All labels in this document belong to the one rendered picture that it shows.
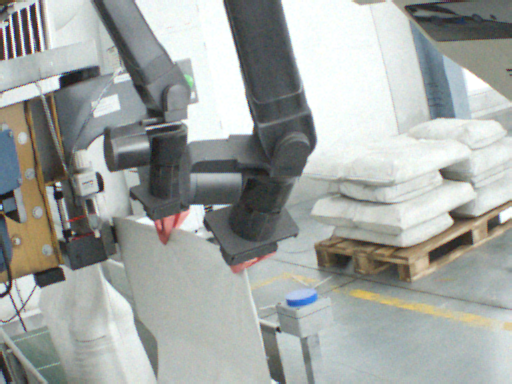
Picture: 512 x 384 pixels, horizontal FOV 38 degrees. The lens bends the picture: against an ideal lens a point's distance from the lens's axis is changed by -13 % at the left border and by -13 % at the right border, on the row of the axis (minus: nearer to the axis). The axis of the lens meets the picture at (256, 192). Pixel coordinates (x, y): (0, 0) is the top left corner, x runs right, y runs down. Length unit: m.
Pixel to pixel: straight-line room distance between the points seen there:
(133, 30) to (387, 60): 5.97
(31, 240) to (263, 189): 0.63
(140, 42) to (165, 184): 0.22
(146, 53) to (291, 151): 0.37
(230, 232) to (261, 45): 0.27
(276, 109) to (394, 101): 6.24
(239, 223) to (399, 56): 6.23
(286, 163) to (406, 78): 6.33
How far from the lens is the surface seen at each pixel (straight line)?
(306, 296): 1.56
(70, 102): 1.45
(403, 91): 7.16
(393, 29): 7.16
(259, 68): 0.83
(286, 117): 0.86
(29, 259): 1.45
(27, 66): 1.33
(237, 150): 0.91
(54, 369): 2.83
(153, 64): 1.17
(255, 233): 0.98
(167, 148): 1.20
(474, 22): 1.15
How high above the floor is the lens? 1.35
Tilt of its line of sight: 11 degrees down
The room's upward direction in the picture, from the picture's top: 12 degrees counter-clockwise
